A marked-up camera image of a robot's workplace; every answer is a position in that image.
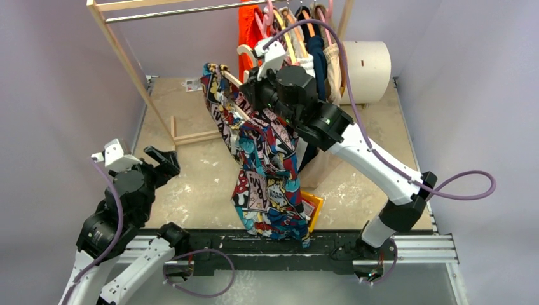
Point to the white shorts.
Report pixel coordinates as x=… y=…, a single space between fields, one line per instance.
x=308 y=65

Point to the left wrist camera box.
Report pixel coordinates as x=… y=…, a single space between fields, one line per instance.
x=116 y=156

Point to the pink hanger under beige shorts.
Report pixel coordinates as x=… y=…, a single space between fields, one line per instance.
x=324 y=14

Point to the pink hanger under orange shorts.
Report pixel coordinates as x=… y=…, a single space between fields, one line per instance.
x=263 y=17

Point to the orange wooden hanger navy shorts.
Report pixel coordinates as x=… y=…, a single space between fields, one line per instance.
x=306 y=16

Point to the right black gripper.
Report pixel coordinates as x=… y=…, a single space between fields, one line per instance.
x=252 y=88

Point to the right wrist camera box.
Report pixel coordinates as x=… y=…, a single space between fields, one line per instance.
x=273 y=55

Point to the white paper card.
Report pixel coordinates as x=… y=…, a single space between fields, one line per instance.
x=192 y=84

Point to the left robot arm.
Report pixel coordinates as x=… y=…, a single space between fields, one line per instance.
x=124 y=211

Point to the wooden clothes rack frame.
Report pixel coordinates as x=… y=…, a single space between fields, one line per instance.
x=97 y=11

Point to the white cylindrical drum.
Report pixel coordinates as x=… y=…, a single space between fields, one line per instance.
x=370 y=67

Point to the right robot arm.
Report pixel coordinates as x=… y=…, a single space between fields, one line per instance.
x=291 y=94

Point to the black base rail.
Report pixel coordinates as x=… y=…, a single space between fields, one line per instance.
x=330 y=250

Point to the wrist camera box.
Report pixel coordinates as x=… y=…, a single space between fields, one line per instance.
x=116 y=156
x=273 y=55

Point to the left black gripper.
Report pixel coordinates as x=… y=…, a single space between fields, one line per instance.
x=168 y=166

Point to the yellow plastic bin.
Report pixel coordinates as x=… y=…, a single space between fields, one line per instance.
x=312 y=207

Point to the colourful comic print shorts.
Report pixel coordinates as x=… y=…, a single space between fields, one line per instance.
x=267 y=192

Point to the navy blue shorts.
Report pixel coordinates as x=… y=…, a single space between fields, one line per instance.
x=314 y=47

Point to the beige shorts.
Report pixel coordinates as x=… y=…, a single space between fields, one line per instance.
x=317 y=170

